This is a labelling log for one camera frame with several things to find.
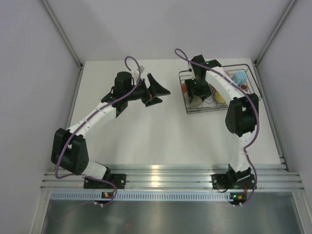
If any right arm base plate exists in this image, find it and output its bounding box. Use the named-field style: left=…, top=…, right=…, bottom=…
left=211, top=174, right=255, bottom=193

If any yellow ceramic mug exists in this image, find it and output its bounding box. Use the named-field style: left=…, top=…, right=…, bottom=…
left=214, top=91, right=226, bottom=103

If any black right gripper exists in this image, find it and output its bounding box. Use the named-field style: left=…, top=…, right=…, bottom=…
left=184, top=77, right=211, bottom=103

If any aluminium mounting rail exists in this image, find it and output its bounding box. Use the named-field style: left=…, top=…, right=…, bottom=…
left=40, top=164, right=304, bottom=192

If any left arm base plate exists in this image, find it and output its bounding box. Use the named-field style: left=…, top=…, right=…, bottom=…
left=83, top=174, right=126, bottom=189

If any perforated cable duct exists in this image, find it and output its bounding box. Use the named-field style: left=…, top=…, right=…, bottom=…
left=50, top=191, right=235, bottom=201

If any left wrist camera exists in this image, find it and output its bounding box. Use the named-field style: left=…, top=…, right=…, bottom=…
left=131, top=65, right=145, bottom=79

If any small orange cup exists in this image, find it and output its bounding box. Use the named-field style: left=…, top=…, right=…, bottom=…
left=182, top=84, right=187, bottom=93

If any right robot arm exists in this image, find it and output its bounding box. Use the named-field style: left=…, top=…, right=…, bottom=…
left=183, top=55, right=259, bottom=188

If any grey-brown stoneware cup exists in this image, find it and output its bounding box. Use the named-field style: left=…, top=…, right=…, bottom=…
left=189, top=97, right=202, bottom=108

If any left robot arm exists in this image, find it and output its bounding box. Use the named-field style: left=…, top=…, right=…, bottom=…
left=51, top=71, right=170, bottom=188

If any dark brown mug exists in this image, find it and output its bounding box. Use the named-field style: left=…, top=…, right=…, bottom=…
left=240, top=84, right=249, bottom=92

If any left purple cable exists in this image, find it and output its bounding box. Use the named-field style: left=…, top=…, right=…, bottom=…
left=54, top=56, right=144, bottom=205

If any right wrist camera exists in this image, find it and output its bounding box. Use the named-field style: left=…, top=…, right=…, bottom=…
left=188, top=64, right=193, bottom=73

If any light blue ceramic mug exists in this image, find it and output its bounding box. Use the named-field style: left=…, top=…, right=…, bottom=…
left=232, top=71, right=247, bottom=86

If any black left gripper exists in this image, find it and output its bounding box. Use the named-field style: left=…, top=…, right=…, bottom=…
left=125, top=74, right=170, bottom=107

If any fluted beige small cup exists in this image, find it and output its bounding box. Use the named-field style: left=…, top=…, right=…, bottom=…
left=184, top=92, right=193, bottom=100

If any grey wire dish rack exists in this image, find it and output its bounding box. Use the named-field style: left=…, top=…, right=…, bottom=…
left=178, top=63, right=262, bottom=114

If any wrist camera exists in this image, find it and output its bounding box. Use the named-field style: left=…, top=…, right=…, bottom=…
left=188, top=64, right=193, bottom=73
left=131, top=65, right=145, bottom=79

